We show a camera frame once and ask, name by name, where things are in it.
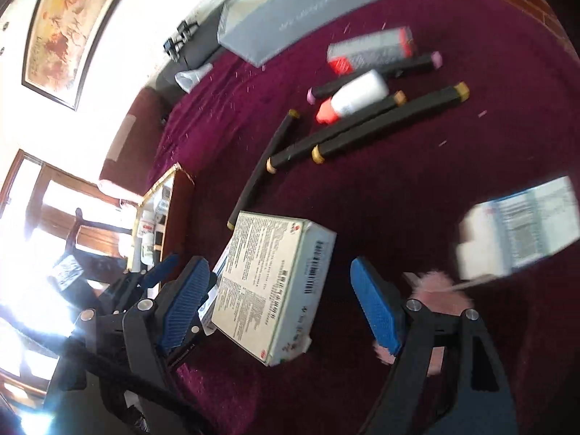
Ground white plastic bag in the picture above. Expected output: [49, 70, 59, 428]
[176, 62, 214, 94]

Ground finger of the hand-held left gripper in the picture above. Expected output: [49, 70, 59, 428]
[109, 254, 181, 313]

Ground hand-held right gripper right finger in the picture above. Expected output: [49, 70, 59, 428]
[350, 256, 522, 435]

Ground black braided cable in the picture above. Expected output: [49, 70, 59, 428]
[63, 344, 218, 435]

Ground pink plush bear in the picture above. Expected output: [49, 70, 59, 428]
[372, 269, 474, 377]

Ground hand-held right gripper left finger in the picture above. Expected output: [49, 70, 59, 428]
[43, 256, 218, 435]

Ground framed painting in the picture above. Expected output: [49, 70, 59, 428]
[22, 0, 141, 110]

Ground beige medicine box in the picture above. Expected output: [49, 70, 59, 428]
[211, 211, 338, 368]

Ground blue white carton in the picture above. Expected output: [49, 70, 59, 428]
[455, 176, 580, 279]

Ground grey shoe box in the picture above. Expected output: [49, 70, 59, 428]
[217, 0, 394, 68]

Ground white bottle orange cap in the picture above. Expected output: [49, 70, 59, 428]
[316, 70, 389, 125]

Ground maroon padded armrest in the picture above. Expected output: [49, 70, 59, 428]
[99, 86, 173, 191]

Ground red and grey small box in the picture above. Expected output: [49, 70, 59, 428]
[327, 27, 415, 78]

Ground black leather sofa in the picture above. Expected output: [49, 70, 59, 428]
[154, 0, 241, 100]

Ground brown storage box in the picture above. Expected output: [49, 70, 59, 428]
[129, 162, 196, 277]

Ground black marker pink caps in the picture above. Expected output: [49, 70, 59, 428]
[307, 51, 444, 104]

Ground black marker gold caps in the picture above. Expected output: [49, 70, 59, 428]
[312, 82, 471, 165]
[266, 91, 407, 175]
[227, 109, 300, 232]

